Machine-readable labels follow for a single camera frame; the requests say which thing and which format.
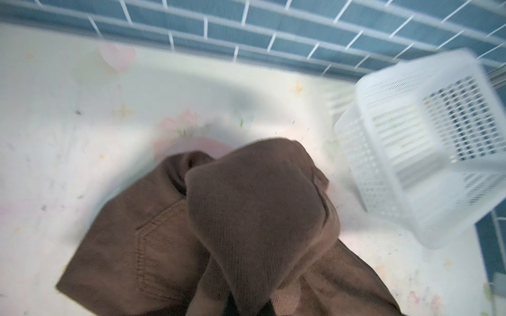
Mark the brown trousers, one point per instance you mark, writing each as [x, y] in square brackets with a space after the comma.
[251, 233]

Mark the white plastic basket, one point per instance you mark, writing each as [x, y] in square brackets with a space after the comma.
[425, 143]

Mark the aluminium corner post right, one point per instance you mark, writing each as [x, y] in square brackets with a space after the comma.
[497, 77]

